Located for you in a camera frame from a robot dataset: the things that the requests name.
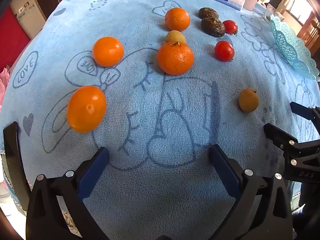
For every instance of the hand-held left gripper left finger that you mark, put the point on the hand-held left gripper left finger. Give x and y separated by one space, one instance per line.
93 170

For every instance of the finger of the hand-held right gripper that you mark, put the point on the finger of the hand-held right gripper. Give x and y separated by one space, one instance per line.
280 136
303 110

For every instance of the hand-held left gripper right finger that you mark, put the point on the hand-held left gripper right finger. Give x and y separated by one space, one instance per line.
225 172

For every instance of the tan longan fruit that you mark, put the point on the tan longan fruit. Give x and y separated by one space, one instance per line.
248 100
175 36

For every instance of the orange tangerine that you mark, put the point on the orange tangerine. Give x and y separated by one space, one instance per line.
86 108
108 51
177 19
175 58

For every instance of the light blue plastic basket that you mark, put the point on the light blue plastic basket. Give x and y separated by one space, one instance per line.
292 47

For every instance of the red cherry tomato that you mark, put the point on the red cherry tomato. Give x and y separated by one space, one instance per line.
224 51
230 26

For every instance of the dark brown water chestnut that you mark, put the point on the dark brown water chestnut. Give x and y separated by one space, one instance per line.
208 12
213 26

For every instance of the blue printed blanket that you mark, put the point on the blue printed blanket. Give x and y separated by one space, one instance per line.
160 192

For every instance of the wooden chair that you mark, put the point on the wooden chair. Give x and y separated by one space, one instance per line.
311 32

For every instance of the black chair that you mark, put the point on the black chair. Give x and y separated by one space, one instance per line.
13 160

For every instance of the clear glass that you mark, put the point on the clear glass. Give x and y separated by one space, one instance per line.
271 12

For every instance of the pink cloth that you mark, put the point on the pink cloth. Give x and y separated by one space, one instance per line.
3 90

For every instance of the beige refrigerator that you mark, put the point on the beige refrigerator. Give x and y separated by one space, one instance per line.
27 12

